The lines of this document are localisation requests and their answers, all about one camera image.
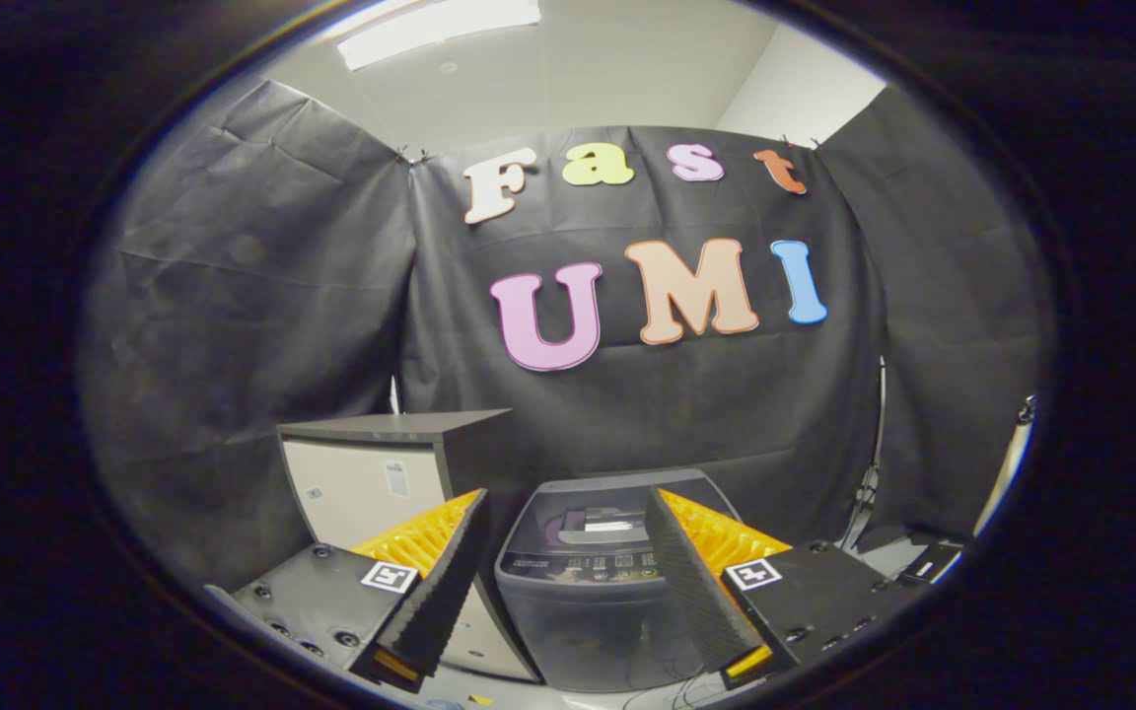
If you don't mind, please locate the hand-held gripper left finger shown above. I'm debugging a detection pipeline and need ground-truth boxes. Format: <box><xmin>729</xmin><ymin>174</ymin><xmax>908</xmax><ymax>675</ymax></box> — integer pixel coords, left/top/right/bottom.
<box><xmin>205</xmin><ymin>488</ymin><xmax>490</xmax><ymax>691</ymax></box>

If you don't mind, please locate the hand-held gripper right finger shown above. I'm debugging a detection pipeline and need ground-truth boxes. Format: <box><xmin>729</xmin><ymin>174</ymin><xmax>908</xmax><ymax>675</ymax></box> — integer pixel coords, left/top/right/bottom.
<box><xmin>645</xmin><ymin>485</ymin><xmax>924</xmax><ymax>691</ymax></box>

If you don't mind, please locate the grey top-load washing machine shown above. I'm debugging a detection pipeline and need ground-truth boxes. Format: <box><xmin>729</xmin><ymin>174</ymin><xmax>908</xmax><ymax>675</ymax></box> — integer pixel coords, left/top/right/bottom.
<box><xmin>494</xmin><ymin>468</ymin><xmax>742</xmax><ymax>693</ymax></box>

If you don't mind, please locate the black backdrop cloth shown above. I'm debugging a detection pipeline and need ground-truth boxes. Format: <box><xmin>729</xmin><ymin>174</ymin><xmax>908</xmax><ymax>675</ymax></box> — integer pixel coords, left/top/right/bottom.
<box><xmin>75</xmin><ymin>79</ymin><xmax>1057</xmax><ymax>593</ymax></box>

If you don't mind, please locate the thin metal stand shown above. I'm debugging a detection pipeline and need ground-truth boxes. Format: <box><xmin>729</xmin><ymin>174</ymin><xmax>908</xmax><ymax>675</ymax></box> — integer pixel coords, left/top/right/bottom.
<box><xmin>839</xmin><ymin>357</ymin><xmax>887</xmax><ymax>553</ymax></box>

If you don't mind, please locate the black box with white label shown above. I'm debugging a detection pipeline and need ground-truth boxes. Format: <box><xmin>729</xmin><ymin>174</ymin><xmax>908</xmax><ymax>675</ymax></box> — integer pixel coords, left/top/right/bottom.
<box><xmin>898</xmin><ymin>540</ymin><xmax>963</xmax><ymax>585</ymax></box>

